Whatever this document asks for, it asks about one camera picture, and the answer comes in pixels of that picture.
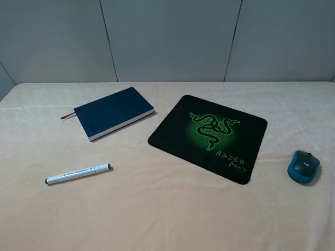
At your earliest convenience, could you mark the white marker pen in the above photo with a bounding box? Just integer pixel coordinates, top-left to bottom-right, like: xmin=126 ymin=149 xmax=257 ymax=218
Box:
xmin=45 ymin=164 xmax=112 ymax=185

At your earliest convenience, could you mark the blue black wireless mouse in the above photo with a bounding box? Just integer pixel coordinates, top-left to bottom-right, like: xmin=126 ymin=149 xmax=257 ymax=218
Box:
xmin=287 ymin=150 xmax=321 ymax=184

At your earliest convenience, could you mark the dark blue notebook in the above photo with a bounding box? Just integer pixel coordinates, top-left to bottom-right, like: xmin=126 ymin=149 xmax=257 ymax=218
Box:
xmin=61 ymin=87 xmax=154 ymax=142

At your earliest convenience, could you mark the black green Razer mousepad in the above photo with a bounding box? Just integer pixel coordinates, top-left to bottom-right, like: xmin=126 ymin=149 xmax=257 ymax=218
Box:
xmin=148 ymin=95 xmax=267 ymax=185

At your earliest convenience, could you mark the beige tablecloth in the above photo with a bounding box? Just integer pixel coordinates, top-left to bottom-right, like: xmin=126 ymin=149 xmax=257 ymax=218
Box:
xmin=1 ymin=82 xmax=334 ymax=250

